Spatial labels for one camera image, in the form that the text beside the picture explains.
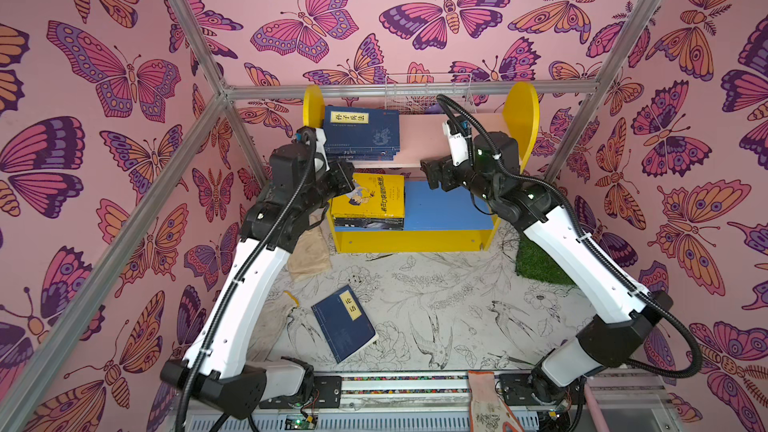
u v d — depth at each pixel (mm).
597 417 686
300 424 718
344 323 852
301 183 425
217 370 373
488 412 700
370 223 878
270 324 853
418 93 923
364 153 690
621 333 412
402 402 730
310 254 995
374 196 876
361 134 700
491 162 466
